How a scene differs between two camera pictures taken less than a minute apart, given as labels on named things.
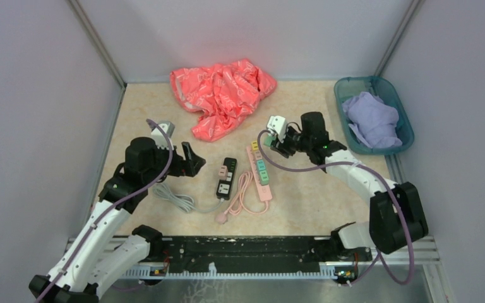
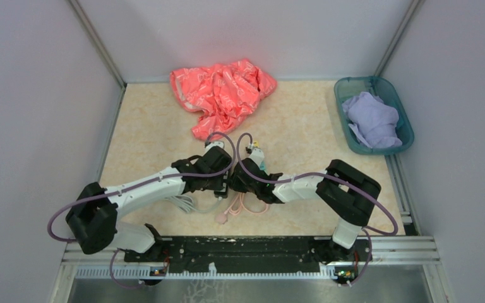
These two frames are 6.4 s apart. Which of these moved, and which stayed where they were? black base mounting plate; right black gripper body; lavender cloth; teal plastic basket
Moved: right black gripper body
Stayed: teal plastic basket; black base mounting plate; lavender cloth
